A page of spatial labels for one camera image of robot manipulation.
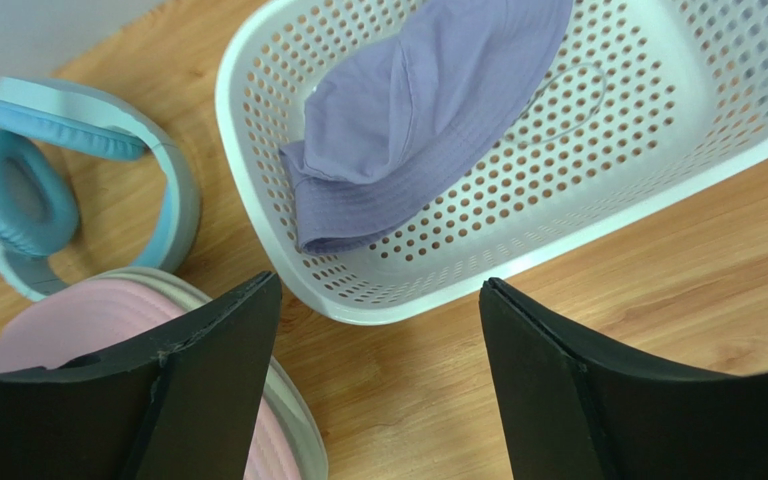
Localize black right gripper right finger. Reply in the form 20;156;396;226
479;278;768;479

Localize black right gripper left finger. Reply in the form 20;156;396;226
0;272;282;479

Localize grey hat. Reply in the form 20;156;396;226
98;267;329;479

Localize pink cloth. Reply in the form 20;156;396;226
0;278;305;480

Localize lavender cloth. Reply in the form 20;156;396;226
280;0;573;255

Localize light blue headphones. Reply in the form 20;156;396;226
0;76;201;302

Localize white perforated plastic basket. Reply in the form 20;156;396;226
215;1;768;326

